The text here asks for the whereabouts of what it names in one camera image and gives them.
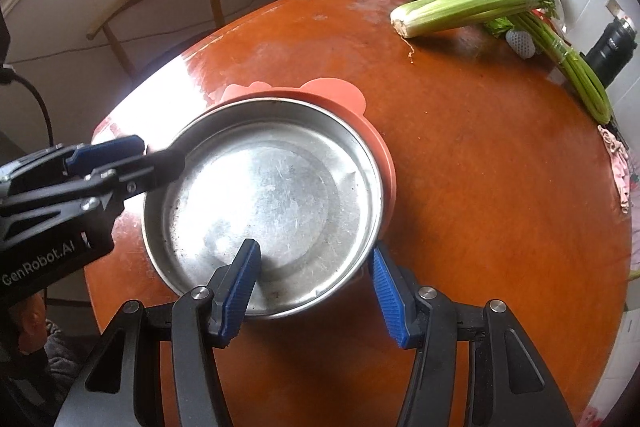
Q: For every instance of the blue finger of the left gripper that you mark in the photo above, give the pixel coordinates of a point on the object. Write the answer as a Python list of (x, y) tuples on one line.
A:
[(86, 158)]

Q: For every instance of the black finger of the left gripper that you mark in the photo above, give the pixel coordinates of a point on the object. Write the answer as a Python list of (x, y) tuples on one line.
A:
[(143, 173)]

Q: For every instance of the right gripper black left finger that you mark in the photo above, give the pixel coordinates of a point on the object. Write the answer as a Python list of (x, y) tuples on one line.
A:
[(232, 285)]

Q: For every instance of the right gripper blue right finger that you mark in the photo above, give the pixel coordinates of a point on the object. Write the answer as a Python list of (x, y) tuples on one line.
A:
[(395, 288)]

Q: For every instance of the shallow steel round pan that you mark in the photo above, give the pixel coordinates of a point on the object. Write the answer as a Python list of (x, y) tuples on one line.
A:
[(291, 175)]

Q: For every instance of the orange bear-shaped plate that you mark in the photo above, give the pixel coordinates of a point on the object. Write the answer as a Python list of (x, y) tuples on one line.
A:
[(341, 98)]

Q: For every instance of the operator hand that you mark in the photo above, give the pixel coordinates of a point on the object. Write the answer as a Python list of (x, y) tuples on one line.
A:
[(30, 318)]

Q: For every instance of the pink crumpled cloth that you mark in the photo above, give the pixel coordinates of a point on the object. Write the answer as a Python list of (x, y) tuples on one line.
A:
[(619, 165)]

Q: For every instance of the thick celery bunch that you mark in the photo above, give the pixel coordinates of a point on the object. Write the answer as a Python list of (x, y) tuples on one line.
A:
[(421, 17)]

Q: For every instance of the thin green celery bunch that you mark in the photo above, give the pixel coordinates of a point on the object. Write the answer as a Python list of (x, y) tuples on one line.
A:
[(574, 68)]

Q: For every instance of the black thermos bottle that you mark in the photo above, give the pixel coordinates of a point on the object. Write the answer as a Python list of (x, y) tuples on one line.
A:
[(613, 50)]

